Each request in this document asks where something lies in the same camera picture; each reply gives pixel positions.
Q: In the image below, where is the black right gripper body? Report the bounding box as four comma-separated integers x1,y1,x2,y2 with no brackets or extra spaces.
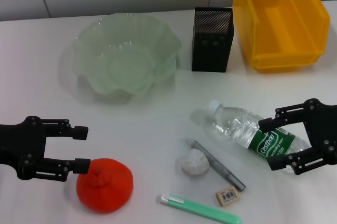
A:
302,98,337,167

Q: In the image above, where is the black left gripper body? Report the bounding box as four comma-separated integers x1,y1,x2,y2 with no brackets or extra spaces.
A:
0,115,47,180

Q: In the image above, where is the orange fruit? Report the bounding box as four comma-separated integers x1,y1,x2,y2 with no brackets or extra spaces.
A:
76,158,134,207

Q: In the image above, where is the clear green-label water bottle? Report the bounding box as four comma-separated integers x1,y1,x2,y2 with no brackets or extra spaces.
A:
206,99,311,175

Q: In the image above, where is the white paper ball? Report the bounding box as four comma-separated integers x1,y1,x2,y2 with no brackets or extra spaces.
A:
180,148,210,177

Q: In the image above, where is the green utility knife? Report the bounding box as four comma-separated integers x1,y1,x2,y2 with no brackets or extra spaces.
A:
160,193,243,224

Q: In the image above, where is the grey marker pen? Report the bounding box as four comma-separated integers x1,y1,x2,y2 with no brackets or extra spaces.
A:
185,138,247,192

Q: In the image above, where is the beige eraser with barcode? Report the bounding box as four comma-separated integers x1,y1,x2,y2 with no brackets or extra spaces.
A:
215,185,241,207

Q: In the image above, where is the green glass fruit plate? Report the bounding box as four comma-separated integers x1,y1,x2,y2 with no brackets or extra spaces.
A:
72,12,183,103

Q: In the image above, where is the black mesh pen holder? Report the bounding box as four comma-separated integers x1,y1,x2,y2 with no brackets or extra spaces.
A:
191,6,234,73

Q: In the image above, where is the yellow plastic bin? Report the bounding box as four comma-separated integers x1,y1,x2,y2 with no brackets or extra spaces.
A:
232,0,331,74

